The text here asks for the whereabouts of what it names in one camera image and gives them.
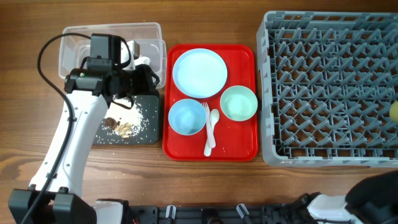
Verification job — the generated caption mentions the grey dishwasher rack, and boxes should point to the grey dishwasher rack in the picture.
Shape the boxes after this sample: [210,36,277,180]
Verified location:
[256,11,397,168]

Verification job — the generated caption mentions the clear plastic waste bin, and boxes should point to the clear plastic waste bin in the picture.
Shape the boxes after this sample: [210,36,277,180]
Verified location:
[58,22,167,89]

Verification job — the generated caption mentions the white tissue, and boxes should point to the white tissue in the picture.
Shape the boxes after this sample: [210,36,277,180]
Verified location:
[134,56,150,66]

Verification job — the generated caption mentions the red serving tray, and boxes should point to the red serving tray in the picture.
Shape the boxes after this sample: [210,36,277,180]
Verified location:
[162,44,259,162]

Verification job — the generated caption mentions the brown food chunk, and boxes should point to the brown food chunk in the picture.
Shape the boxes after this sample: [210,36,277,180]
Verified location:
[104,117,119,130]

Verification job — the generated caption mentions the light blue bowl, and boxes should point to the light blue bowl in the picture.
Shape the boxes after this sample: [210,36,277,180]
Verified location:
[168,98,206,136]

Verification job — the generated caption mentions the yellow cup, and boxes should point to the yellow cup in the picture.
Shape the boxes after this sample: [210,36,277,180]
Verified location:
[389,101,398,123]

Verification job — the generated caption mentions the white plastic fork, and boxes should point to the white plastic fork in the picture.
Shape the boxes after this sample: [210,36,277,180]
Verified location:
[202,102,211,157]

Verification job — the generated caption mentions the white rice pile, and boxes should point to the white rice pile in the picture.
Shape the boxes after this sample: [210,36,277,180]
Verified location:
[104,99,144,137]

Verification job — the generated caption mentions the mint green bowl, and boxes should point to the mint green bowl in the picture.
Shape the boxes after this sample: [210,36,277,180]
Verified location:
[220,85,258,121]

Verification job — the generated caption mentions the white plastic spoon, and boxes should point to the white plastic spoon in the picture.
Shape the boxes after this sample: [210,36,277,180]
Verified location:
[206,108,221,149]

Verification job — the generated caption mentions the black food waste tray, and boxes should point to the black food waste tray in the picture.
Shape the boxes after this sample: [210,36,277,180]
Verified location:
[93,95,160,145]

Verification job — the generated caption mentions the light blue plate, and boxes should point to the light blue plate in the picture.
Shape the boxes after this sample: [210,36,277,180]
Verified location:
[172,48,228,98]

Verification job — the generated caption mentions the peanut shells pile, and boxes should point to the peanut shells pile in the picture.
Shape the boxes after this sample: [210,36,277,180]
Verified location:
[114,123,134,139]

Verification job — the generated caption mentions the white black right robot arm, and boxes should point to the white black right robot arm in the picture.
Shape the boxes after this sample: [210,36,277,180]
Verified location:
[307,170,397,224]

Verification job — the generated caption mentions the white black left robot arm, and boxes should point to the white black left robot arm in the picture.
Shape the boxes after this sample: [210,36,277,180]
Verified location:
[9,65,159,223]

